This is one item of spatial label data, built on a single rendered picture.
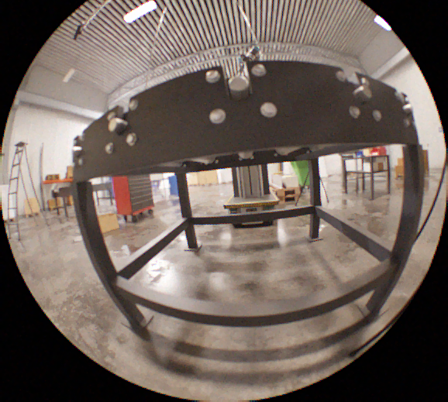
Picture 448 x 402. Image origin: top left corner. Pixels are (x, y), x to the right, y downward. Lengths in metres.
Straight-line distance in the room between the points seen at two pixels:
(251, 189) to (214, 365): 1.93
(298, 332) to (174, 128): 0.87
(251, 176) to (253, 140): 1.77
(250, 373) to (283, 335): 0.23
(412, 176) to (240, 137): 0.59
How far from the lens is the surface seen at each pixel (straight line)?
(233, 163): 1.19
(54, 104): 10.78
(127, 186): 2.68
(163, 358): 0.80
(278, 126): 0.26
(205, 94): 0.29
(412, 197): 0.63
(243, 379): 0.71
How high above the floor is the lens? 0.71
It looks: 2 degrees down
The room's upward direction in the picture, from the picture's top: 6 degrees counter-clockwise
